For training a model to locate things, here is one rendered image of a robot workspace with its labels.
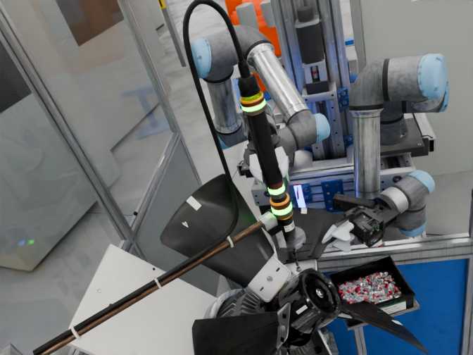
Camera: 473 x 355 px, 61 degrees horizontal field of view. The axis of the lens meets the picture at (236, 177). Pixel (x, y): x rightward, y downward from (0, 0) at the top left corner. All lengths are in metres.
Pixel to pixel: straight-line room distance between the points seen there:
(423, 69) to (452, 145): 1.97
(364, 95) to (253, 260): 0.56
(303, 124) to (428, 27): 1.67
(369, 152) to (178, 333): 0.71
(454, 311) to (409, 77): 1.02
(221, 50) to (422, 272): 1.05
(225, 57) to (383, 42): 1.51
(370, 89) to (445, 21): 1.57
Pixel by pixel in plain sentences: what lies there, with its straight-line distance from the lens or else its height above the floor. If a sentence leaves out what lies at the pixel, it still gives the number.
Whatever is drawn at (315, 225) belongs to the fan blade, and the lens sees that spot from 1.13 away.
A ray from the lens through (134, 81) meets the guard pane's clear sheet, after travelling 1.98.
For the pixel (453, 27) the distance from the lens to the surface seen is 2.72.
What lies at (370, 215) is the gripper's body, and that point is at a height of 1.21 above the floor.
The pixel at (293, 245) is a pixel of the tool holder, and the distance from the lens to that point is 0.91.
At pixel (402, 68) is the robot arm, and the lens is 1.16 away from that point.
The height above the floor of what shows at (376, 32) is 1.12.
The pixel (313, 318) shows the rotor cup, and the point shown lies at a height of 1.22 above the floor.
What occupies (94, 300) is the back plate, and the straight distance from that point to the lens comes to 0.95.
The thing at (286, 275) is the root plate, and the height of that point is 1.24.
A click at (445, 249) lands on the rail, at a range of 1.53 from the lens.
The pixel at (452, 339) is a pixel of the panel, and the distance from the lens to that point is 1.99.
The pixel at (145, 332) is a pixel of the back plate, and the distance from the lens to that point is 0.97.
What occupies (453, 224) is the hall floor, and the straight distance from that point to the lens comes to 2.83.
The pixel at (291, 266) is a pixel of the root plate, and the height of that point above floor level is 1.19.
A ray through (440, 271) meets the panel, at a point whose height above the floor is 0.70.
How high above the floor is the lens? 1.95
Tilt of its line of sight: 33 degrees down
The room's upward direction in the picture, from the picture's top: 19 degrees counter-clockwise
